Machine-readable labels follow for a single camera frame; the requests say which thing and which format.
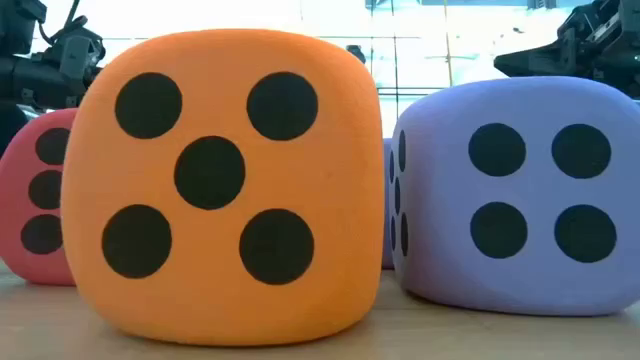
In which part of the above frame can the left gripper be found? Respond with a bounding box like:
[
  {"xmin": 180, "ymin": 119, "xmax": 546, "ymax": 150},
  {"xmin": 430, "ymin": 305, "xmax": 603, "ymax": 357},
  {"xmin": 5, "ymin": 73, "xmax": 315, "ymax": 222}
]
[{"xmin": 0, "ymin": 25, "xmax": 106, "ymax": 109}]

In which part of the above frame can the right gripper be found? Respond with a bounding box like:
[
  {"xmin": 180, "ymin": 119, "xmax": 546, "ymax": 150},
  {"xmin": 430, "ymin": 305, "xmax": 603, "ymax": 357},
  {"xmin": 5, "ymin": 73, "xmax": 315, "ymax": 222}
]
[{"xmin": 493, "ymin": 28, "xmax": 640, "ymax": 99}]

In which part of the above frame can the red foam die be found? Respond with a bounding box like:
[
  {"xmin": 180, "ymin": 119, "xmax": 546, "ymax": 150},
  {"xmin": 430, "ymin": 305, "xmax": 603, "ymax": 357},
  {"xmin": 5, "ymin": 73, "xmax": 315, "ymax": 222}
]
[{"xmin": 0, "ymin": 108, "xmax": 79, "ymax": 287}]

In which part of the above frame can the orange foam die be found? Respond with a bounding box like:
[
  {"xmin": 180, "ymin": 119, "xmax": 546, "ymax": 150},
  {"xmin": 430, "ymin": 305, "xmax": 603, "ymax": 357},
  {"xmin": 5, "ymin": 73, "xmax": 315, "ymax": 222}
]
[{"xmin": 60, "ymin": 28, "xmax": 386, "ymax": 347}]

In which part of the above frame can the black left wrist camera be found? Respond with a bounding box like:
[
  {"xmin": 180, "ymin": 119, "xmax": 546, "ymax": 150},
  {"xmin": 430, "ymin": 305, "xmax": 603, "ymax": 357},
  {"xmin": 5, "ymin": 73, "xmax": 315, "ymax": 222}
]
[{"xmin": 0, "ymin": 0, "xmax": 49, "ymax": 56}]

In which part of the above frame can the black ceiling cable reel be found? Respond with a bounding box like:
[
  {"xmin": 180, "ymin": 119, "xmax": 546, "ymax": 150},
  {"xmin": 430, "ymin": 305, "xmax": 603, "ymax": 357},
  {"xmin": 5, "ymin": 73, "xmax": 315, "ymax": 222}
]
[{"xmin": 345, "ymin": 44, "xmax": 367, "ymax": 65}]

